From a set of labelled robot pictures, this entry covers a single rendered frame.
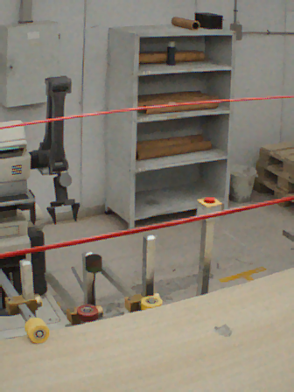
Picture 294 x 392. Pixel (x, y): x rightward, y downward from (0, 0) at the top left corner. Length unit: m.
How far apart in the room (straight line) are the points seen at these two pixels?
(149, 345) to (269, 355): 0.43
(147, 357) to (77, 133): 3.25
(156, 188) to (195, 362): 3.64
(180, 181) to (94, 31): 1.58
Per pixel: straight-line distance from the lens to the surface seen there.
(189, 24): 5.17
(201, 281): 2.82
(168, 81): 5.55
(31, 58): 4.77
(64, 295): 2.72
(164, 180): 5.79
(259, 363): 2.28
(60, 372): 2.20
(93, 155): 5.42
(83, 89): 5.24
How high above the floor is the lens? 2.23
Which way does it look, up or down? 22 degrees down
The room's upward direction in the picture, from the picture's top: 2 degrees clockwise
